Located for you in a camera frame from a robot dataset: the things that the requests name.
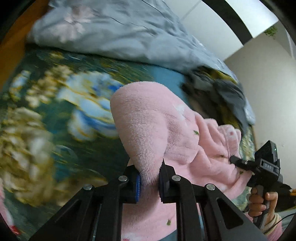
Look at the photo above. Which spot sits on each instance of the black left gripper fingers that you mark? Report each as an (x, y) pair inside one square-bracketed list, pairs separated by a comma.
[(243, 164)]

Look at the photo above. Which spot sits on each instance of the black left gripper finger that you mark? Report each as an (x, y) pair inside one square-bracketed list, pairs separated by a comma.
[(94, 213), (204, 212)]

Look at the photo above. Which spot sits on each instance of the pink fleece garment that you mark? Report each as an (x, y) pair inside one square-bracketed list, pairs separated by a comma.
[(156, 127)]

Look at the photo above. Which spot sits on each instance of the person's right hand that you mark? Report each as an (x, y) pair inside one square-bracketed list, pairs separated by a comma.
[(256, 206)]

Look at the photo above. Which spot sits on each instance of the dark grey yellow garment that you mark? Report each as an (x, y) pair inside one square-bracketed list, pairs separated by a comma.
[(219, 96)]

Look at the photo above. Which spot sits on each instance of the teal floral bed blanket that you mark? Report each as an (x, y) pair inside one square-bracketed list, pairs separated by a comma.
[(57, 132)]

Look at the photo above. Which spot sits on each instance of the grey floral quilt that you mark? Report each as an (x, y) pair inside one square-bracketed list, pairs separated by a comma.
[(140, 31)]

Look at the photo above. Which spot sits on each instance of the orange wooden headboard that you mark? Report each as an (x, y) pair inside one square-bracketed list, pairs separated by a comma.
[(17, 18)]

